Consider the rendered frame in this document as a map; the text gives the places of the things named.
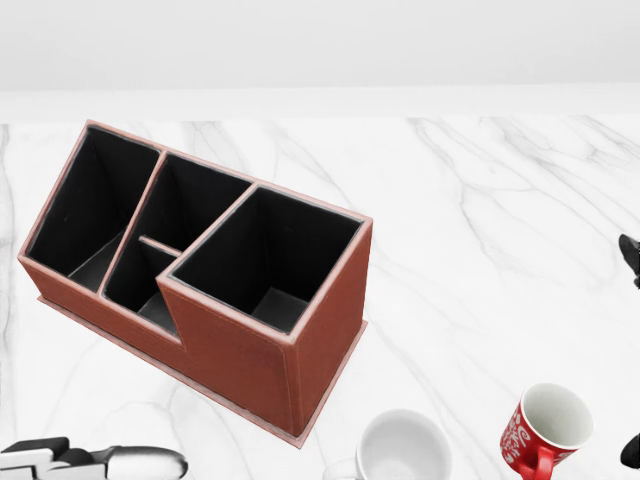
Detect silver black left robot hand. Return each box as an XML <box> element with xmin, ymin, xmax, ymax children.
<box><xmin>0</xmin><ymin>436</ymin><xmax>190</xmax><ymax>480</ymax></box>

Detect red mug with white print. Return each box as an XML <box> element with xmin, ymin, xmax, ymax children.
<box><xmin>499</xmin><ymin>382</ymin><xmax>595</xmax><ymax>480</ymax></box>

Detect red-brown desk caddy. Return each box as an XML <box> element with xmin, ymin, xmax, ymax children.
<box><xmin>17</xmin><ymin>118</ymin><xmax>374</xmax><ymax>450</ymax></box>

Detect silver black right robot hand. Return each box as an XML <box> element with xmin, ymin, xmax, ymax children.
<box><xmin>618</xmin><ymin>233</ymin><xmax>640</xmax><ymax>465</ymax></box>

